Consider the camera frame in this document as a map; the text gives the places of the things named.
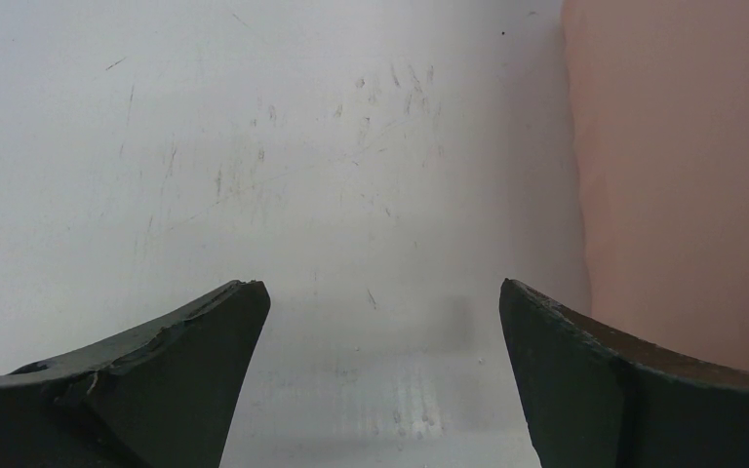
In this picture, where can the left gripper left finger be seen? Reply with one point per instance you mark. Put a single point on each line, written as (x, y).
(161, 394)

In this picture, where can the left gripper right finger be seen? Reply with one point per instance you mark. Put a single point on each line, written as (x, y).
(594, 396)

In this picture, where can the pink plastic bin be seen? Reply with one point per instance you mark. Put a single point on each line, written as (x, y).
(659, 92)

